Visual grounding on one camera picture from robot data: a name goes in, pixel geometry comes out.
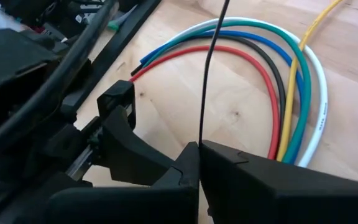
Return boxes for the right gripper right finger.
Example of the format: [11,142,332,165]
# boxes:
[199,139,358,224]

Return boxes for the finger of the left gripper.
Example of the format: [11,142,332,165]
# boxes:
[101,105,176,187]

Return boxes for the black aluminium table frame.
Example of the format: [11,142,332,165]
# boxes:
[60,0,163,124]

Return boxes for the black zip tie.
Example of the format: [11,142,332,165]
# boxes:
[198,0,231,147]

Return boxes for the multicolour wire bundle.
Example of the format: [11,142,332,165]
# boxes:
[130,0,344,169]

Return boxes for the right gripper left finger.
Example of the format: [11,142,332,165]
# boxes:
[47,141,201,224]

